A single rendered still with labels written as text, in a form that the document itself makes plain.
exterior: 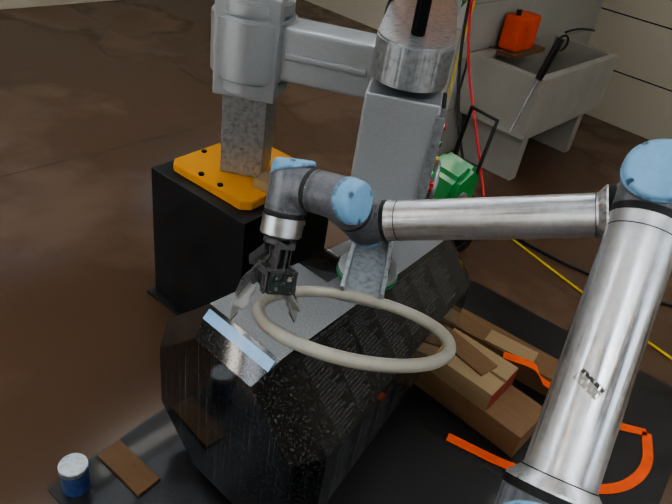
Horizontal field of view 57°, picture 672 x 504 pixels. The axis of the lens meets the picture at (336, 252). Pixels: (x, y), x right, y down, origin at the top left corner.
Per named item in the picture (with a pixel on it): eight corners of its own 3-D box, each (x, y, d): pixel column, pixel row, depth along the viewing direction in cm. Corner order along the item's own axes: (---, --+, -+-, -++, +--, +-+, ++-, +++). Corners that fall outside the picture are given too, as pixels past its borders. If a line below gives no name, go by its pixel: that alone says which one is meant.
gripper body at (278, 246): (260, 296, 128) (270, 240, 126) (249, 283, 136) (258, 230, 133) (294, 298, 132) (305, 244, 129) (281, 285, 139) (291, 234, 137)
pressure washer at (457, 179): (432, 221, 420) (466, 100, 370) (470, 249, 398) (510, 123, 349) (394, 234, 400) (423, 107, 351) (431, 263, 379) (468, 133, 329)
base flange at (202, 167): (168, 168, 281) (168, 158, 278) (245, 140, 315) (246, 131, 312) (245, 213, 259) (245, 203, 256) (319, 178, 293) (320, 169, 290)
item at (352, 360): (274, 282, 173) (276, 272, 173) (446, 320, 170) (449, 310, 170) (225, 341, 126) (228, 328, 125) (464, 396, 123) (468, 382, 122)
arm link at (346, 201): (382, 196, 128) (332, 183, 134) (363, 172, 118) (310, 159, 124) (365, 237, 126) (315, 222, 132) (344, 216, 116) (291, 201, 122)
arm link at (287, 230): (257, 208, 133) (299, 213, 137) (253, 230, 134) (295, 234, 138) (270, 217, 125) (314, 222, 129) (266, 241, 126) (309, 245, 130)
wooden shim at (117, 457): (97, 456, 239) (97, 454, 238) (119, 441, 245) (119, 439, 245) (138, 497, 227) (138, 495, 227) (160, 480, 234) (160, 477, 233)
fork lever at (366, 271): (358, 187, 228) (360, 175, 225) (410, 197, 227) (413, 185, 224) (324, 297, 171) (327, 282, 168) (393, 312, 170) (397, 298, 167)
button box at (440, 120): (416, 191, 196) (437, 106, 179) (424, 193, 195) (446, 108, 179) (414, 203, 189) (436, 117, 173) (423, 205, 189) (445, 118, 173)
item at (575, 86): (442, 156, 507) (470, 51, 457) (522, 124, 590) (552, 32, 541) (506, 189, 475) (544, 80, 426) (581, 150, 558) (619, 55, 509)
